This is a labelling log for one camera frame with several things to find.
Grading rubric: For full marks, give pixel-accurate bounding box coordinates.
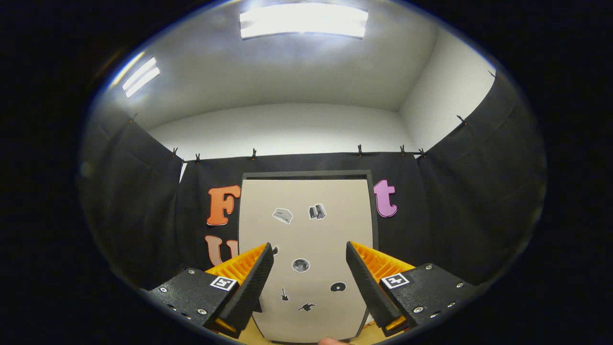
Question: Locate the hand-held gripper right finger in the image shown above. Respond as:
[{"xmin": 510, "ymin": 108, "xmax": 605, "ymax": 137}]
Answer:
[{"xmin": 346, "ymin": 241, "xmax": 481, "ymax": 337}]

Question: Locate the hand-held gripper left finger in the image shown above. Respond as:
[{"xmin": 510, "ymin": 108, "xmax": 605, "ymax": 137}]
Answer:
[{"xmin": 139, "ymin": 242, "xmax": 275, "ymax": 340}]

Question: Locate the beige shoe cabinet door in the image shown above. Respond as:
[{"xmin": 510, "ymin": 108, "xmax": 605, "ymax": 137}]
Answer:
[{"xmin": 238, "ymin": 178, "xmax": 375, "ymax": 343}]

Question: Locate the grey shoe cabinet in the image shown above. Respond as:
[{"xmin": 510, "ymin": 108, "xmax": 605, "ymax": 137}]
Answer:
[{"xmin": 237, "ymin": 170, "xmax": 380, "ymax": 344}]

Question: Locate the black backdrop cloth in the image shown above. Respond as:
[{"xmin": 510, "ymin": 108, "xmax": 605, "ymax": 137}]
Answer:
[{"xmin": 79, "ymin": 72, "xmax": 546, "ymax": 290}]

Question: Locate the row of black cloth clips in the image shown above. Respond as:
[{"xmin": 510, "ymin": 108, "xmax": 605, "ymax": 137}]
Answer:
[{"xmin": 129, "ymin": 69, "xmax": 496, "ymax": 162}]

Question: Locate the narrow ceiling light panel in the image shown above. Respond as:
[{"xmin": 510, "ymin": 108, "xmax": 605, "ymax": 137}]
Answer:
[{"xmin": 122, "ymin": 57, "xmax": 161, "ymax": 98}]

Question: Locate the wide ceiling light panel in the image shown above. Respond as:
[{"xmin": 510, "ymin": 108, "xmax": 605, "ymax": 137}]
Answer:
[{"xmin": 239, "ymin": 2, "xmax": 369, "ymax": 40}]

